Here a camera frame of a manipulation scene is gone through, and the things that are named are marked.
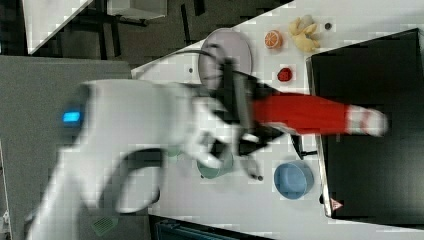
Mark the yellow ginger root toy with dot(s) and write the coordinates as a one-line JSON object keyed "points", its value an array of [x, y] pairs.
{"points": [[302, 31]]}

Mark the black oven door handle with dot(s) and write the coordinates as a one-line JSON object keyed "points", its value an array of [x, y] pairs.
{"points": [[297, 143]]}

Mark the orange slice toy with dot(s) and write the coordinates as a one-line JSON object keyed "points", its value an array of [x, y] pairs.
{"points": [[273, 39]]}

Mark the red ketchup bottle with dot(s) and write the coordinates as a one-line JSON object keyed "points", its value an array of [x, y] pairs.
{"points": [[309, 114]]}

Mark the blue metal frame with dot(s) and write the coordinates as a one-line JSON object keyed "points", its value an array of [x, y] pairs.
{"points": [[162, 228]]}

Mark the lilac round plate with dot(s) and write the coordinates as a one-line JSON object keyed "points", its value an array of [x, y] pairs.
{"points": [[223, 43]]}

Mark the black toaster oven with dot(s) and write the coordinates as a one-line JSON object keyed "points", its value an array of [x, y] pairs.
{"points": [[374, 173]]}

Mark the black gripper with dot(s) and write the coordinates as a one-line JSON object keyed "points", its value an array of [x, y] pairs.
{"points": [[235, 91]]}

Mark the red strawberry toy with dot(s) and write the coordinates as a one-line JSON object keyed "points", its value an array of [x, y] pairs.
{"points": [[285, 74]]}

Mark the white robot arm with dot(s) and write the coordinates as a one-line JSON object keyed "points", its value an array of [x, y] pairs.
{"points": [[116, 134]]}

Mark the green slotted spatula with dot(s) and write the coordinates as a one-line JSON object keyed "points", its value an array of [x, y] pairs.
{"points": [[104, 225]]}

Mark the green mug with handle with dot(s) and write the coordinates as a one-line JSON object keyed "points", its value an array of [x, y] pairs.
{"points": [[211, 173]]}

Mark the blue bowl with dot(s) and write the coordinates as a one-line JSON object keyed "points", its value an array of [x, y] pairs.
{"points": [[293, 180]]}

